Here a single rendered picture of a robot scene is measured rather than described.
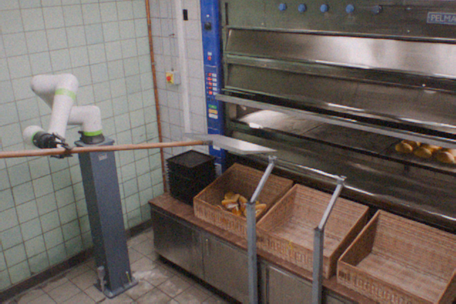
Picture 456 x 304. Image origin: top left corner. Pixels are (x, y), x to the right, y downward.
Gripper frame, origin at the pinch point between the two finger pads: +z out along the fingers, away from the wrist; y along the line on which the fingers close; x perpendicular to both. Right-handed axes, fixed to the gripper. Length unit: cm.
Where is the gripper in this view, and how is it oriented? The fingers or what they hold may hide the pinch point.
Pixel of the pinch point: (66, 150)
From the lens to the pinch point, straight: 229.4
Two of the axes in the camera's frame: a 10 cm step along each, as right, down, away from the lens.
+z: 7.5, 2.1, -6.3
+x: -6.5, 0.3, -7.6
